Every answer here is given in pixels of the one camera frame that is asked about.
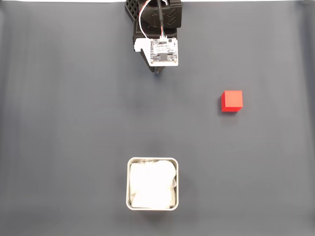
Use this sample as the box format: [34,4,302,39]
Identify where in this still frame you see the beige square box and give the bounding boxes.
[126,157,179,211]

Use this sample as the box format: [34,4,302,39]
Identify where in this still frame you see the camera board on white mount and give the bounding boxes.
[133,36,179,67]

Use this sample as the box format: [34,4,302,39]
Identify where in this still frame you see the black camera cable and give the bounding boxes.
[157,0,165,37]

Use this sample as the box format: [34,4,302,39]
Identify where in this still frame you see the white gripper servo cable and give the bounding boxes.
[138,0,151,39]

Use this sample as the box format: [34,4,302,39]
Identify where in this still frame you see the dark grey table mat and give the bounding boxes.
[0,1,315,236]

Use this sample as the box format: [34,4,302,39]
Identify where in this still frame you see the white tissue paper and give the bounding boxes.
[129,159,178,209]

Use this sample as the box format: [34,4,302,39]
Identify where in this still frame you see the red cube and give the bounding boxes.
[220,90,244,113]

